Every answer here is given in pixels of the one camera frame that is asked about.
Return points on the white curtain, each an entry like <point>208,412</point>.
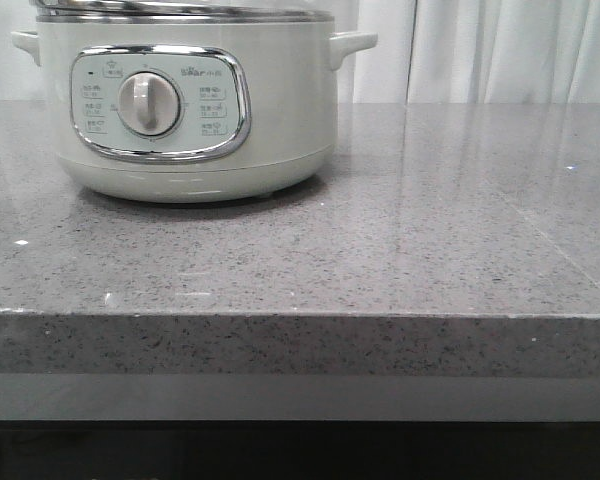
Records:
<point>471,51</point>

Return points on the glass pot lid steel rim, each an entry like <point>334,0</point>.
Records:
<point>185,9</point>

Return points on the pale green electric cooking pot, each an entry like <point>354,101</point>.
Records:
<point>186,107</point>

